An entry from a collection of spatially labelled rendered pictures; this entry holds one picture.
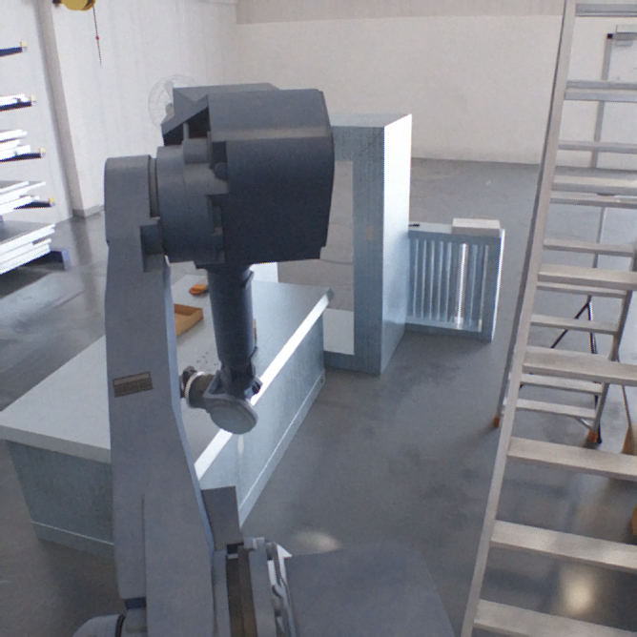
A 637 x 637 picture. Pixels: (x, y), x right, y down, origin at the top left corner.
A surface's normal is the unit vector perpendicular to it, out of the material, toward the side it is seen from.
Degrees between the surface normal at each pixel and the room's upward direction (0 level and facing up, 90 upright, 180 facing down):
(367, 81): 90
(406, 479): 0
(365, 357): 90
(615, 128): 90
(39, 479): 90
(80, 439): 0
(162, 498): 33
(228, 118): 39
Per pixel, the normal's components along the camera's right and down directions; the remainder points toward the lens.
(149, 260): 0.05, -0.65
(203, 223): 0.18, 0.50
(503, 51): -0.36, 0.40
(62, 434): -0.03, -0.91
